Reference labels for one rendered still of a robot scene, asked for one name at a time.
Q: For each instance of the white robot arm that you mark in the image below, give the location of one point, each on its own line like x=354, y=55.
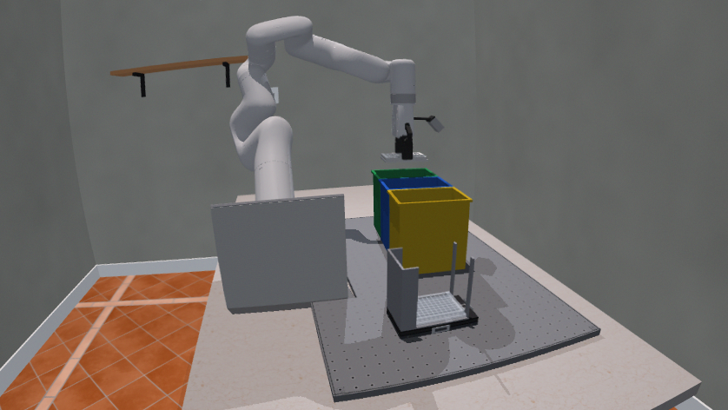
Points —
x=273, y=134

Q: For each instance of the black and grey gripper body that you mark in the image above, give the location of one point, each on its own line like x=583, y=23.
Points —
x=402, y=113

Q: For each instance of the yellow open-top bin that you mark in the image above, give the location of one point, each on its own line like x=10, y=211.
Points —
x=425, y=225

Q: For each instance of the green bin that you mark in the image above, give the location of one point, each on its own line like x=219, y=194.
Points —
x=386, y=174

